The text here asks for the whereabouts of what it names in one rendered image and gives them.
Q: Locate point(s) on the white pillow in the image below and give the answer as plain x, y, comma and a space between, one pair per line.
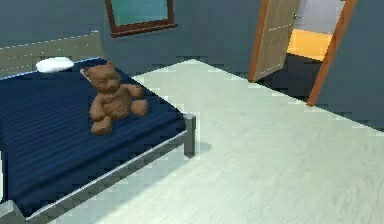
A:
54, 64

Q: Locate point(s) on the brown teddy bear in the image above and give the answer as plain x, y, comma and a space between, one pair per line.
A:
111, 98

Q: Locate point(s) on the tan wooden room door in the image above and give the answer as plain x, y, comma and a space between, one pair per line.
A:
275, 36

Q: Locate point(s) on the window with brown frame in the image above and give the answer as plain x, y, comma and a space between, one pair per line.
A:
140, 13

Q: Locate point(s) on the blue bed with grey frame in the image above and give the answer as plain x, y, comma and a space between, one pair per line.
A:
43, 133

